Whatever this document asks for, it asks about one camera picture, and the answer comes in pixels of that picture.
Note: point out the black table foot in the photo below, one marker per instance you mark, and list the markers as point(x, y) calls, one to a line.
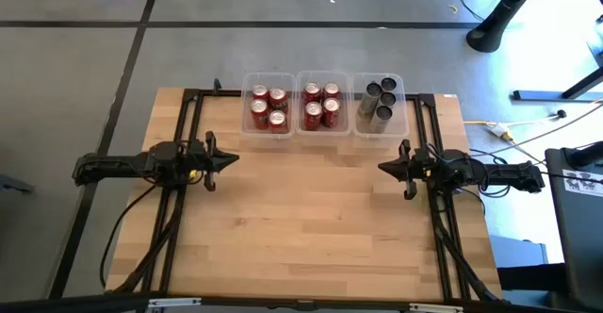
point(556, 95)

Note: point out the blue box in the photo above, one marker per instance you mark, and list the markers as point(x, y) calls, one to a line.
point(518, 252)

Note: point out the black desk leg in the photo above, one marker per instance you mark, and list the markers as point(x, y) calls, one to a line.
point(499, 18)

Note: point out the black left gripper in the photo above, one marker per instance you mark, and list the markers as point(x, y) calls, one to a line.
point(198, 159)

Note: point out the grey floor object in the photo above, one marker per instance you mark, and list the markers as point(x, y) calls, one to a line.
point(14, 184)

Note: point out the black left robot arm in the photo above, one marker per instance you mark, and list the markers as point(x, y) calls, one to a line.
point(118, 164)

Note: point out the black crossbar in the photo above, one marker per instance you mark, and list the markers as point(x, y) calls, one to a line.
point(94, 304)

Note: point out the red Coca-Cola can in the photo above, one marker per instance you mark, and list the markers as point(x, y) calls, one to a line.
point(331, 112)
point(331, 91)
point(313, 115)
point(312, 91)

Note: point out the clear plastic bin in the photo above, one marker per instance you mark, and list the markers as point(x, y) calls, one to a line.
point(399, 124)
point(246, 130)
point(300, 130)

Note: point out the black cabinet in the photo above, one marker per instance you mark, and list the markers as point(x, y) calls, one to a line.
point(579, 237)

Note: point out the white power strip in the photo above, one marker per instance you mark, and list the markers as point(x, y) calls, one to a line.
point(501, 131)

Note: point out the black frame clamp post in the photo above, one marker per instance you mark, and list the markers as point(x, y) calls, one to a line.
point(217, 87)

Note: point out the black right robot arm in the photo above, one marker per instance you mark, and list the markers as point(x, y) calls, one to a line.
point(499, 174)

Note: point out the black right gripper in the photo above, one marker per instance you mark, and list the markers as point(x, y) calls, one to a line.
point(419, 167)

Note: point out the white printed sticker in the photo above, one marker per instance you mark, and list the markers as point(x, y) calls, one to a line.
point(584, 183)

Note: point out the silver metal bracket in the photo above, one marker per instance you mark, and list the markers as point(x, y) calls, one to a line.
point(174, 302)
point(435, 308)

